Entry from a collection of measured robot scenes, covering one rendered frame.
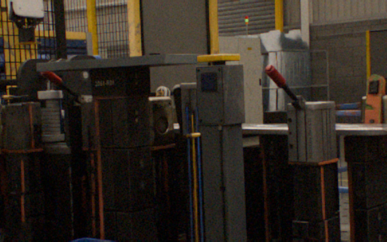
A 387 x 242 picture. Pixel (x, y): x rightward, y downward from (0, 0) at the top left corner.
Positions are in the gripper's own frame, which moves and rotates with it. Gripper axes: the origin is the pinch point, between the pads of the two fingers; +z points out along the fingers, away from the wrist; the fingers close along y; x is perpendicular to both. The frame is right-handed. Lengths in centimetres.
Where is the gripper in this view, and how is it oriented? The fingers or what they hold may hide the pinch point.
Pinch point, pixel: (27, 35)
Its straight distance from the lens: 228.4
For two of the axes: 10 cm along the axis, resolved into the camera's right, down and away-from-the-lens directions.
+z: 0.4, 10.0, 0.5
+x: -7.9, 0.0, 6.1
